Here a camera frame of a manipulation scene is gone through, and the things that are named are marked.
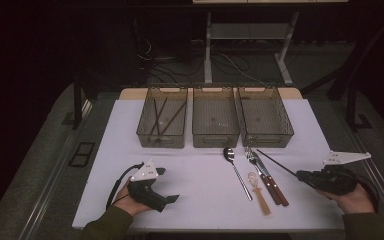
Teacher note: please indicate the white table board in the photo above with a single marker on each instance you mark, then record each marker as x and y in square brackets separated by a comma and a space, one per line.
[196, 180]

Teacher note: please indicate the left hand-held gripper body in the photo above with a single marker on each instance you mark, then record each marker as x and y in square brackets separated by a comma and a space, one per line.
[145, 193]

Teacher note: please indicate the metal spoon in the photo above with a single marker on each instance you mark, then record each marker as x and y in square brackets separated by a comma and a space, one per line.
[228, 154]

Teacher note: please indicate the black metal stand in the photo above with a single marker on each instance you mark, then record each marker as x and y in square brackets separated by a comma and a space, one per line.
[351, 106]
[77, 106]

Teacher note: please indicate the white desk with metal legs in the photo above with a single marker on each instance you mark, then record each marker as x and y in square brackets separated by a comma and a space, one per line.
[208, 50]

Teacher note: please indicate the person's left hand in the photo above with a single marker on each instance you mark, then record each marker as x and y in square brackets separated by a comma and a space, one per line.
[126, 203]

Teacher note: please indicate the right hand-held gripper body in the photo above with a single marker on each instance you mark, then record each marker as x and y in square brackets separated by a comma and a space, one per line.
[336, 180]

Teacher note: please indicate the person's right hand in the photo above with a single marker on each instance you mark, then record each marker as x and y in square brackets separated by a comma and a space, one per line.
[356, 203]

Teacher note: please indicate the transparent grey plastic bin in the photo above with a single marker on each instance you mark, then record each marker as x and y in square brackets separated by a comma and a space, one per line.
[215, 113]
[263, 113]
[173, 141]

